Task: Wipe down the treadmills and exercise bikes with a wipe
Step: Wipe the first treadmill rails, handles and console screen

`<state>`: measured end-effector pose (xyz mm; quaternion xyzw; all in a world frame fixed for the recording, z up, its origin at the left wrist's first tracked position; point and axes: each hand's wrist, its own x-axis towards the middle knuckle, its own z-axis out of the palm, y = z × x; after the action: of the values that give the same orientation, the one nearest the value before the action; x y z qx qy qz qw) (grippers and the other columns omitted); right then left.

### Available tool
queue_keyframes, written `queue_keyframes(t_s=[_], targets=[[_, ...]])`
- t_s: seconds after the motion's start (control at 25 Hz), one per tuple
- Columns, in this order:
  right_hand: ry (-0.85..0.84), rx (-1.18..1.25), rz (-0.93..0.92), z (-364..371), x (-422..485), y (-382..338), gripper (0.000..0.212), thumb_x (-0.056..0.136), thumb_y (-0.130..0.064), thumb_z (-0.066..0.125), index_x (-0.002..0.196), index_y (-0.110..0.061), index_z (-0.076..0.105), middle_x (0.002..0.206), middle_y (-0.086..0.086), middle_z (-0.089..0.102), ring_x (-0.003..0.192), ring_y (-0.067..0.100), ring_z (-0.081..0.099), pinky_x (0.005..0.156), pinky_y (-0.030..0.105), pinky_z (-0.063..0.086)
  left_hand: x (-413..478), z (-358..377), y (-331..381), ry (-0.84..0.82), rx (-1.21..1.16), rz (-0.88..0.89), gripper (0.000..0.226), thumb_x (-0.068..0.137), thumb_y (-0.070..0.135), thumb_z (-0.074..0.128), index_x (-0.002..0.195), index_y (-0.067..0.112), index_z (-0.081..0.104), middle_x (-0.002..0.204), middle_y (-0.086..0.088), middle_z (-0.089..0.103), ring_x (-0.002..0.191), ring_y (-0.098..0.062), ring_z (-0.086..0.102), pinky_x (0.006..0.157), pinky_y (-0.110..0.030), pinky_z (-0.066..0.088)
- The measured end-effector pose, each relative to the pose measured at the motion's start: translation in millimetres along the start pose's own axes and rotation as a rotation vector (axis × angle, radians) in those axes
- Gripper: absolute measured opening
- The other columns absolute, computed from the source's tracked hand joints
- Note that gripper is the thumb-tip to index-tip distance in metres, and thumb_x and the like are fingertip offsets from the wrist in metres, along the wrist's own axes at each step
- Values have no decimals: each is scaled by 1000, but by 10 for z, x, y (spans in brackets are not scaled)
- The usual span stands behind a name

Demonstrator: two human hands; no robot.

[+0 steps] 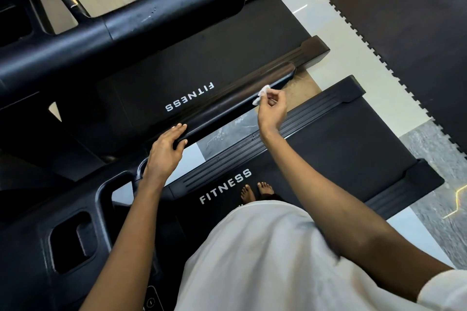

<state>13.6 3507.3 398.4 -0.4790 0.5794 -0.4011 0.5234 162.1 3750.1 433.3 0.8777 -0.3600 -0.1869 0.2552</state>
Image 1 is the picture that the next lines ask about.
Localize person's left hand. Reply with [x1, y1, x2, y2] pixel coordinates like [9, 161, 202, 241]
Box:
[142, 122, 189, 190]

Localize person's right hand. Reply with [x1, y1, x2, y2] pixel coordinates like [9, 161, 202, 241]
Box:
[257, 86, 288, 139]

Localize small white wipe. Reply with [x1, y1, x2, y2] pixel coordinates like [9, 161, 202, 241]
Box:
[251, 85, 271, 107]

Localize black treadmill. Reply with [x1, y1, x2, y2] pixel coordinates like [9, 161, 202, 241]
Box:
[0, 75, 446, 311]
[0, 0, 331, 162]

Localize person's right forearm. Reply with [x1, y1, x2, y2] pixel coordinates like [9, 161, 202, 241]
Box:
[260, 128, 453, 302]

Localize person's left forearm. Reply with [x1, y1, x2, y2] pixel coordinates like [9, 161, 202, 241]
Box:
[80, 176, 167, 311]

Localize person's bare foot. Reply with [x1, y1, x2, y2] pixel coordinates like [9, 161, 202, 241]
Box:
[240, 183, 258, 206]
[257, 181, 277, 199]

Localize black interlocking foam mat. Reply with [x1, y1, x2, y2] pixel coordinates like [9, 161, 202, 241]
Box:
[289, 0, 467, 155]

